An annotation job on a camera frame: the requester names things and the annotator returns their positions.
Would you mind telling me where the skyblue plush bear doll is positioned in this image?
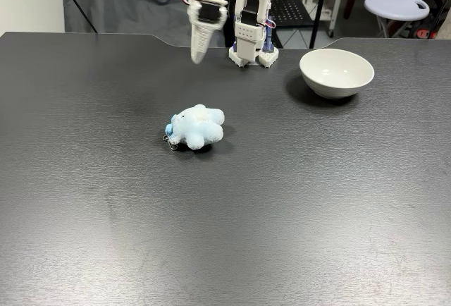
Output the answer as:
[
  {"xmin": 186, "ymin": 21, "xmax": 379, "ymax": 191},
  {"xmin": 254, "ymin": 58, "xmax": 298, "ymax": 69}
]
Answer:
[{"xmin": 162, "ymin": 104, "xmax": 226, "ymax": 152}]

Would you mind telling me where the white ceramic bowl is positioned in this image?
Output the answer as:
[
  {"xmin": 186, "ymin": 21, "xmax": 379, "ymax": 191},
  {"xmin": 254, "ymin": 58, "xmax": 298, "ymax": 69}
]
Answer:
[{"xmin": 299, "ymin": 48, "xmax": 375, "ymax": 99}]

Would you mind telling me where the grey backdrop cloth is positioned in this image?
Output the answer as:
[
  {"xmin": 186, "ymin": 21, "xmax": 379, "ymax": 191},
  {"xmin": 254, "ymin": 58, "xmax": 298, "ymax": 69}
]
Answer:
[{"xmin": 63, "ymin": 0, "xmax": 233, "ymax": 48}]

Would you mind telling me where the black metal perforated rack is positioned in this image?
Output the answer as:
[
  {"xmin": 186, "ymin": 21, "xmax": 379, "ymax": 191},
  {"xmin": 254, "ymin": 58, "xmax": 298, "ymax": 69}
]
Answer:
[{"xmin": 273, "ymin": 0, "xmax": 330, "ymax": 49}]

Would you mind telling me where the white round stool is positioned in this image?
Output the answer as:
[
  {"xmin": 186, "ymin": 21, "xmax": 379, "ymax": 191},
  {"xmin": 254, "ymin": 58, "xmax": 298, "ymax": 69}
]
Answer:
[{"xmin": 364, "ymin": 0, "xmax": 431, "ymax": 39}]

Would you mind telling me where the red black machine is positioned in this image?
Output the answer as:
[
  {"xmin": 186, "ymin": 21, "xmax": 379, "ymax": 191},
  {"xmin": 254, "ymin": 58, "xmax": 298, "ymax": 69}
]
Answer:
[{"xmin": 410, "ymin": 0, "xmax": 451, "ymax": 39}]

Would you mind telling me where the white cart frame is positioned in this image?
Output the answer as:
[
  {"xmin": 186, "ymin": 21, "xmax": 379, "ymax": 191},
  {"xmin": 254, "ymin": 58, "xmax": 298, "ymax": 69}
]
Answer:
[{"xmin": 302, "ymin": 0, "xmax": 348, "ymax": 37}]

